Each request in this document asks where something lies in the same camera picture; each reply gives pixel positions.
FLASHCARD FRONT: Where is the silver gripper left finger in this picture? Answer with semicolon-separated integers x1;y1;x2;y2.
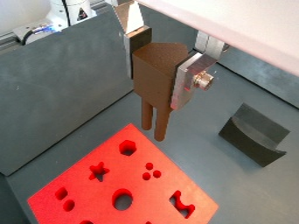
115;0;152;78

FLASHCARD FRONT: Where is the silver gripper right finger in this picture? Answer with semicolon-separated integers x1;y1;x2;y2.
171;31;228;110

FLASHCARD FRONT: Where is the brown three prong peg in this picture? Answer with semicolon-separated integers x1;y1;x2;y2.
132;43;188;141

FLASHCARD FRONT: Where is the black curved holder stand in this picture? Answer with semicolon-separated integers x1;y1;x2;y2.
219;103;290;167

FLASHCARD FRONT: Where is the red shape sorter block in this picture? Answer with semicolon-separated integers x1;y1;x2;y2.
28;124;219;224

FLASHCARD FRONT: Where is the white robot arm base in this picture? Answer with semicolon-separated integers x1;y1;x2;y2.
13;0;96;46

